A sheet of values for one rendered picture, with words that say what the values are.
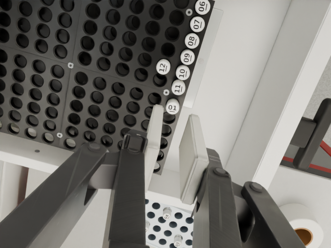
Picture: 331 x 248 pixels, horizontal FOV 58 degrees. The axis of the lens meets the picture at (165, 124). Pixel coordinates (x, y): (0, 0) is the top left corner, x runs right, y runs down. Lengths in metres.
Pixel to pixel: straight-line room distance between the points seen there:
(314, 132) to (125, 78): 0.18
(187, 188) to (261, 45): 0.22
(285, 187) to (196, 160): 0.37
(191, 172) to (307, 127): 0.17
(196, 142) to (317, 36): 0.14
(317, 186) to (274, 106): 0.26
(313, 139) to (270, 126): 0.04
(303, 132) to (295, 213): 0.23
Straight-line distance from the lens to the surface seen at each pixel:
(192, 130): 0.19
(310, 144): 0.31
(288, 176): 0.51
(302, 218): 0.51
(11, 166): 0.53
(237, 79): 0.35
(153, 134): 0.17
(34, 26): 0.31
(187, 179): 0.16
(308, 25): 0.29
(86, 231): 0.57
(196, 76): 0.33
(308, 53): 0.27
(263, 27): 0.35
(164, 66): 0.27
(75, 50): 0.29
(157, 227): 0.51
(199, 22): 0.26
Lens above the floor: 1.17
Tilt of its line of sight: 69 degrees down
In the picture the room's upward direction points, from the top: 171 degrees counter-clockwise
